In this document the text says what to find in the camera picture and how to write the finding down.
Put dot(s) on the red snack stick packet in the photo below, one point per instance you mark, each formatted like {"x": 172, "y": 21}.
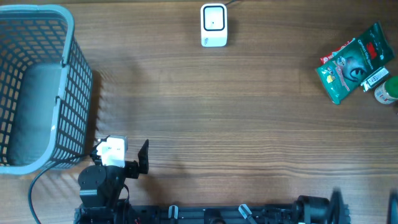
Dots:
{"x": 333, "y": 53}

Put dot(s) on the green white small box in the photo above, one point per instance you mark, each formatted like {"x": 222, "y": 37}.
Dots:
{"x": 374, "y": 79}

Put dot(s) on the white barcode scanner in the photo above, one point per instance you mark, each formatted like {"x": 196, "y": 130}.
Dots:
{"x": 214, "y": 25}

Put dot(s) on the green lid jar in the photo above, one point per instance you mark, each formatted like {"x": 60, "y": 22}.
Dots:
{"x": 386, "y": 93}

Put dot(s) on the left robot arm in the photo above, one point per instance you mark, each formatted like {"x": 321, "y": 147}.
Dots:
{"x": 102, "y": 183}

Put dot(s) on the green 3M gloves package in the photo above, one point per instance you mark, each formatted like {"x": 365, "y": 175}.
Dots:
{"x": 348, "y": 68}

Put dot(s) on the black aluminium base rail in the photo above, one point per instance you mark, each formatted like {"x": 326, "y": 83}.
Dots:
{"x": 271, "y": 213}

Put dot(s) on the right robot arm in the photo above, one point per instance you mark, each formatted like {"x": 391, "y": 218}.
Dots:
{"x": 321, "y": 210}

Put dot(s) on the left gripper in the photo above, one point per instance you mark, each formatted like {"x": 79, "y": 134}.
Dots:
{"x": 132, "y": 170}

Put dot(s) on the grey plastic mesh basket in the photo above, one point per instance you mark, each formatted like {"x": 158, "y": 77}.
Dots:
{"x": 46, "y": 87}

